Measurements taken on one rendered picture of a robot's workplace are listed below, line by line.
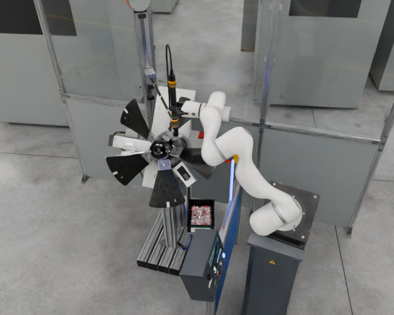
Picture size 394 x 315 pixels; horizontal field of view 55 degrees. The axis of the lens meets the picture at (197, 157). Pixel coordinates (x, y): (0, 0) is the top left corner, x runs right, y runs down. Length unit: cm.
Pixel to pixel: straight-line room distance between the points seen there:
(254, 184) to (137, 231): 195
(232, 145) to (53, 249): 228
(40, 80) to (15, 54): 35
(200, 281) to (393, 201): 270
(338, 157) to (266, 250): 116
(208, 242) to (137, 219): 184
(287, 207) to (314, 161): 140
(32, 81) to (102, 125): 140
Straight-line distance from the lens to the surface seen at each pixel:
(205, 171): 221
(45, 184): 411
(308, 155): 302
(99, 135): 351
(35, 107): 478
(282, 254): 213
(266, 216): 170
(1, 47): 456
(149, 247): 320
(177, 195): 232
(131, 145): 250
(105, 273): 322
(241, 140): 157
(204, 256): 168
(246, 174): 161
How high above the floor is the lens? 262
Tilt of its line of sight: 40 degrees down
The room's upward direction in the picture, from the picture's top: 1 degrees counter-clockwise
